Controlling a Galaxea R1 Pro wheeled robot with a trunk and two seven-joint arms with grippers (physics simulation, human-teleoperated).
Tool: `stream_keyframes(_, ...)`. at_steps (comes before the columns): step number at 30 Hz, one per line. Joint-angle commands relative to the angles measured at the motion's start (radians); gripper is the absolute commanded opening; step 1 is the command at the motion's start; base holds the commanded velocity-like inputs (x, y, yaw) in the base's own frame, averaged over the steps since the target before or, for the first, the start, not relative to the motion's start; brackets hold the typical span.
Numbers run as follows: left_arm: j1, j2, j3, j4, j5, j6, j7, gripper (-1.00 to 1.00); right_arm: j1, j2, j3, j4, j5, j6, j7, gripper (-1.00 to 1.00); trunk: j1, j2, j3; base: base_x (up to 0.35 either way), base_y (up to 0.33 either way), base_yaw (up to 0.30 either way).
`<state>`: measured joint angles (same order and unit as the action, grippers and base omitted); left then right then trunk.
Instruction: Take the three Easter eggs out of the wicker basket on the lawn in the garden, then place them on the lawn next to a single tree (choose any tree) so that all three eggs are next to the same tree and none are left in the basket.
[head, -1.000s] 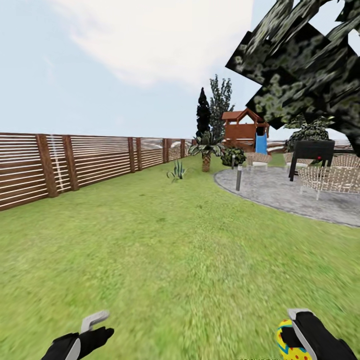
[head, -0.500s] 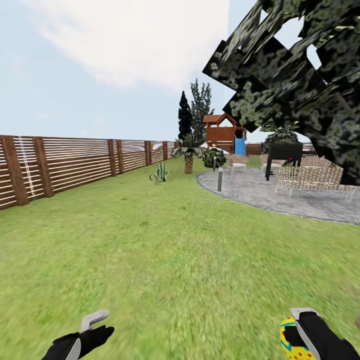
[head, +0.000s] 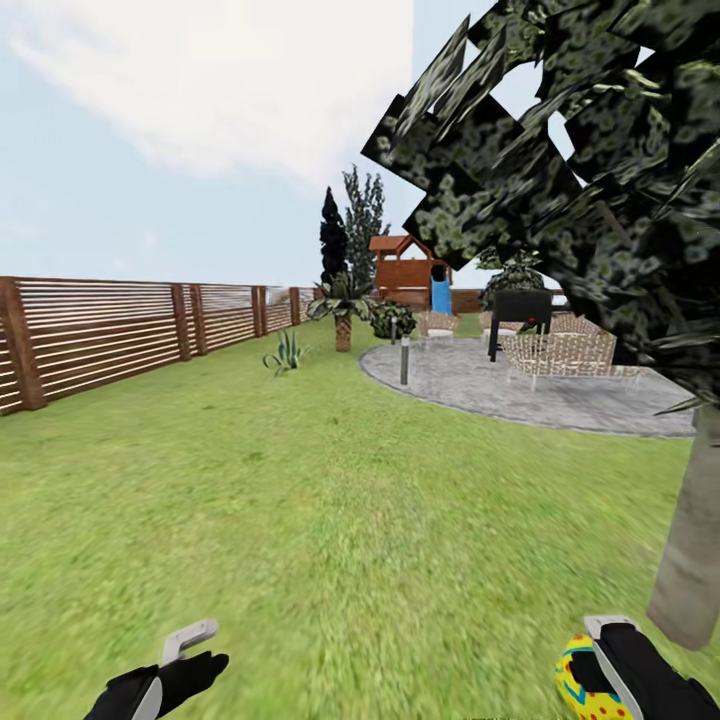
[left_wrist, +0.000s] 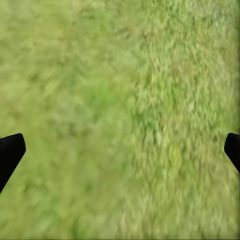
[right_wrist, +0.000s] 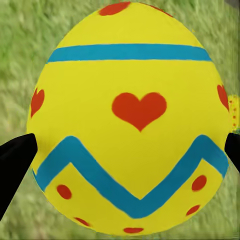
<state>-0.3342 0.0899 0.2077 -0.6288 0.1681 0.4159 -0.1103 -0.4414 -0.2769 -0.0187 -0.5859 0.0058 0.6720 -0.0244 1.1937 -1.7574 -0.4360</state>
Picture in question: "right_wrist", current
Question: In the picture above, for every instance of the easter egg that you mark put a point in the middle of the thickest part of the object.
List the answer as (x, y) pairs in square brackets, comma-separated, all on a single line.
[(234, 102), (131, 119)]

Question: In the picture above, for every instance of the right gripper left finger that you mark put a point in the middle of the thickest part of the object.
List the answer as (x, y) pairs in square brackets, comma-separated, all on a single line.
[(16, 156)]

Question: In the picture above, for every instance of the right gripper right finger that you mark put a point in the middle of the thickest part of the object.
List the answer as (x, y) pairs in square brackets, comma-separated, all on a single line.
[(232, 148)]

